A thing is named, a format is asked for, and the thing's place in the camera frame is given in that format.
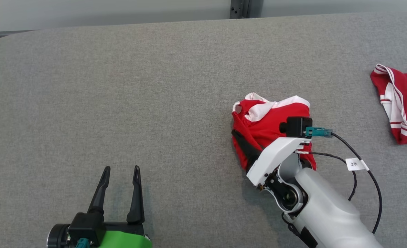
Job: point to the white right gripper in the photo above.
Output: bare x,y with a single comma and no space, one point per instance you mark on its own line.
275,151

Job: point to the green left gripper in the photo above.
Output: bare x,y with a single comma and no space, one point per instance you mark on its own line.
124,239

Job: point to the red shorts with white trim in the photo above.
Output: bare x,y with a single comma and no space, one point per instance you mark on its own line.
265,127

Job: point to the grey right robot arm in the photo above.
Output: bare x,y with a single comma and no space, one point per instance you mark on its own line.
327,206

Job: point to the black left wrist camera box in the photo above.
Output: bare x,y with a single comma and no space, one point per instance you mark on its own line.
84,225

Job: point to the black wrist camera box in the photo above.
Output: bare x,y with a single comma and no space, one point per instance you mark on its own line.
298,125
84,225

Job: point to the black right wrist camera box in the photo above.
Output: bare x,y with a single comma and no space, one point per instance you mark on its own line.
298,125

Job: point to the grey metal wall post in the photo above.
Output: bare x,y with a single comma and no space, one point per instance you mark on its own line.
239,8

